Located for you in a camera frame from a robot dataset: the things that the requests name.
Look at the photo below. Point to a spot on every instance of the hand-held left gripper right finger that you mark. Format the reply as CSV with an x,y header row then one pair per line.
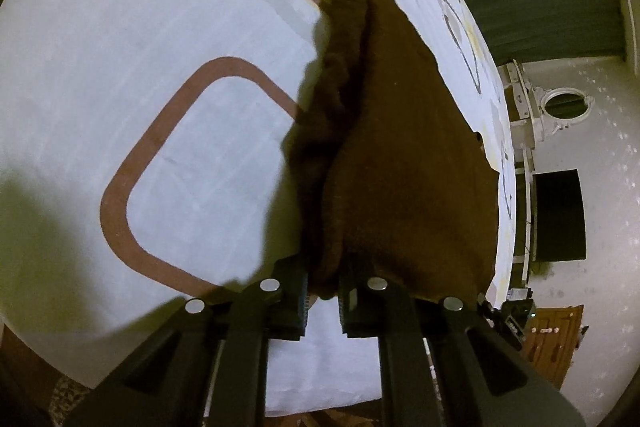
x,y
346,309

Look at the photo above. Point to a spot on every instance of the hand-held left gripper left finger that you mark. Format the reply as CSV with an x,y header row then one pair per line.
x,y
299,302

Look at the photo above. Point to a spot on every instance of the brown cloth towel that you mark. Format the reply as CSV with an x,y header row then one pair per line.
x,y
400,157

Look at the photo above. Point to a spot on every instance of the wooden door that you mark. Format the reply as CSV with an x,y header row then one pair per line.
x,y
555,347

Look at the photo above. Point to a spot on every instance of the white television stand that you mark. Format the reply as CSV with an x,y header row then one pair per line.
x,y
522,232

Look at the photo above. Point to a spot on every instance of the black television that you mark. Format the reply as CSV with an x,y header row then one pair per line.
x,y
557,217

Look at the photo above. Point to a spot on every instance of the white dressing table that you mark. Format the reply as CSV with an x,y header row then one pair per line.
x,y
517,107

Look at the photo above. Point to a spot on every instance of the oval white-framed mirror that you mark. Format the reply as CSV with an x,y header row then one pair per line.
x,y
565,107

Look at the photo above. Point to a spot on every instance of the brown patterned clothing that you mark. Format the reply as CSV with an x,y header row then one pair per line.
x,y
70,394

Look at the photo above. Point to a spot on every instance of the printed white bed sheet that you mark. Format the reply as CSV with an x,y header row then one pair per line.
x,y
125,32

